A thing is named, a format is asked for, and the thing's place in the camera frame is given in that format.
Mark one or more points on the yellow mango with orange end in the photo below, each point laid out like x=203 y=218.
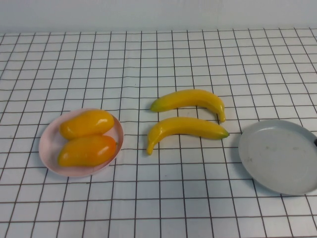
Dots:
x=86 y=151

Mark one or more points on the white black-grid tablecloth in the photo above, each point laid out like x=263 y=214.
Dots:
x=123 y=74

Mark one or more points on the pink round plate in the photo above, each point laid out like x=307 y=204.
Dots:
x=49 y=151

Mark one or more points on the grey round plate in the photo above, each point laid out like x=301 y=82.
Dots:
x=280 y=158

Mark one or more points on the yellow banana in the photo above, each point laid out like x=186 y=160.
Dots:
x=188 y=126
x=188 y=98

